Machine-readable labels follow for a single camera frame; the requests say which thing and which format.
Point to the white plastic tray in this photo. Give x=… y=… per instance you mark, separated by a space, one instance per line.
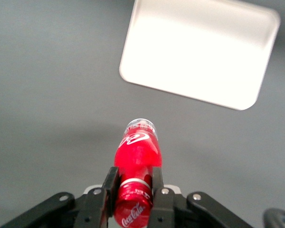
x=199 y=52

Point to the red coke bottle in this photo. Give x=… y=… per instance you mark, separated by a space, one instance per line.
x=136 y=164

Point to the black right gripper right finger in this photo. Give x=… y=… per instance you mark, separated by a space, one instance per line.
x=160 y=199

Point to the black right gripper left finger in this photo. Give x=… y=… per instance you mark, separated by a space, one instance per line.
x=102 y=204

